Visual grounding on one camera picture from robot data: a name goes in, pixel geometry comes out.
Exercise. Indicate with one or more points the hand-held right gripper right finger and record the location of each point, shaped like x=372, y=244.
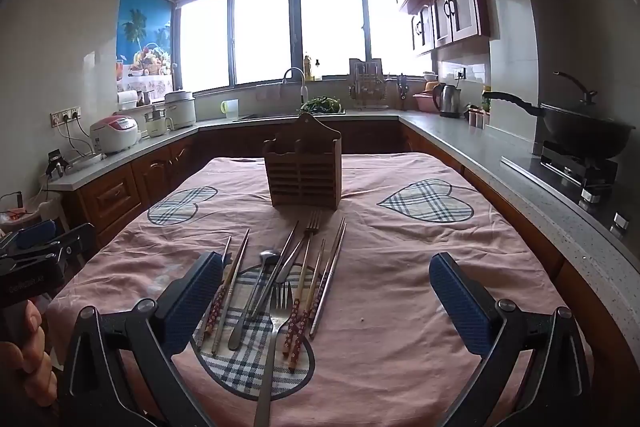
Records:
x=460, y=307

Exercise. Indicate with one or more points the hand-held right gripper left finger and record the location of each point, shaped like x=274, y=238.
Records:
x=192, y=307

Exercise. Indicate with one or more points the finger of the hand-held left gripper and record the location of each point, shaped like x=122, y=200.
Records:
x=75, y=244
x=37, y=232

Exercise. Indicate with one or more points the steel chopstick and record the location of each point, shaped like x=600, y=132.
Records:
x=233, y=282
x=326, y=279
x=331, y=279

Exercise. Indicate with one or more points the steel spoon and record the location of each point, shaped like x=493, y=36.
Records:
x=269, y=256

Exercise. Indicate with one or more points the long steel fork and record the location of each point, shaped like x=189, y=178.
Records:
x=265, y=372

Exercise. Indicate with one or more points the dark steel knife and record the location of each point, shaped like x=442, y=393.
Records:
x=280, y=257

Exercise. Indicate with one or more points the short steel fork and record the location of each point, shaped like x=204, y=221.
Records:
x=311, y=229

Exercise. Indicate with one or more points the wooden utensil holder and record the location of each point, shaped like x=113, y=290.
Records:
x=302, y=177

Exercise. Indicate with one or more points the person's left hand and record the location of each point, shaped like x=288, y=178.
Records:
x=30, y=357

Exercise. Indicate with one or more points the plastic bag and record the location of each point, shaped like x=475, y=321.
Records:
x=17, y=214

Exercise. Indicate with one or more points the small black device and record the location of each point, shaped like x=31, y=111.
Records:
x=55, y=164

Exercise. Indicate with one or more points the pink plaid-heart tablecloth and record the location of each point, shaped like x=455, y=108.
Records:
x=400, y=267

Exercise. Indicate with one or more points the white and red rice cooker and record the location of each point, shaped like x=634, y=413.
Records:
x=115, y=134

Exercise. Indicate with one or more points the small white appliance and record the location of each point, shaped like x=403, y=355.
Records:
x=157, y=124

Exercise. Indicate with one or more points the paper towel roll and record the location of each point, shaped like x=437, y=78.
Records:
x=127, y=99

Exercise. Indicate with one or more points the grey kitchen countertop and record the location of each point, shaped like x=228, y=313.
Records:
x=500, y=147

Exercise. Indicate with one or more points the large white cooker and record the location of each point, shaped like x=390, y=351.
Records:
x=179, y=112

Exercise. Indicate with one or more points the gas stove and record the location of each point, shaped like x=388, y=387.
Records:
x=570, y=169

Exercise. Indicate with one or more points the spice jar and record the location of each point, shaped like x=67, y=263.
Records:
x=486, y=113
x=471, y=119
x=479, y=120

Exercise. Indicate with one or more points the kitchen sink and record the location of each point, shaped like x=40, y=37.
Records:
x=260, y=117

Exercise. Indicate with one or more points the pale green cup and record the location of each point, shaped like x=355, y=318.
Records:
x=230, y=108

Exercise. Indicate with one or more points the steel electric kettle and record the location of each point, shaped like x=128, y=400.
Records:
x=447, y=102

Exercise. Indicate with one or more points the pink plastic basin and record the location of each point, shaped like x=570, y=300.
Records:
x=424, y=103

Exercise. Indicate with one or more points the green bottle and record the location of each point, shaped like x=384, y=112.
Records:
x=486, y=99

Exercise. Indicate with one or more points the black wok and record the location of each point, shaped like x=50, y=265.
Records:
x=585, y=134

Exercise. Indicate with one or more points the stacked orange bowls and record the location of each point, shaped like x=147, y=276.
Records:
x=431, y=86

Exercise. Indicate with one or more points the palm tree printed blind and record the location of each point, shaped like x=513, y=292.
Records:
x=142, y=27

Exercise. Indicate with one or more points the wok lid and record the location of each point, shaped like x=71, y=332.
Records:
x=580, y=112

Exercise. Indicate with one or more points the leafy green vegetables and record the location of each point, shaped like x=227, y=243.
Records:
x=320, y=104

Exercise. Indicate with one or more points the curved sink faucet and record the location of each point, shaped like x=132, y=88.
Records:
x=302, y=92

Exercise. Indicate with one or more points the yellow bottle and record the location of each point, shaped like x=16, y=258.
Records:
x=308, y=69

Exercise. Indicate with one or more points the small clear bottle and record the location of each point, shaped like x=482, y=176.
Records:
x=317, y=72

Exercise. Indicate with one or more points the large kitchen window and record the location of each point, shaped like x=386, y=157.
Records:
x=260, y=32

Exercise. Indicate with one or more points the wall power strip socket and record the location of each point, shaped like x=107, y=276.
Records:
x=65, y=117

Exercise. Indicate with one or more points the small wall socket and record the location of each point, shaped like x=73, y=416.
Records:
x=459, y=73

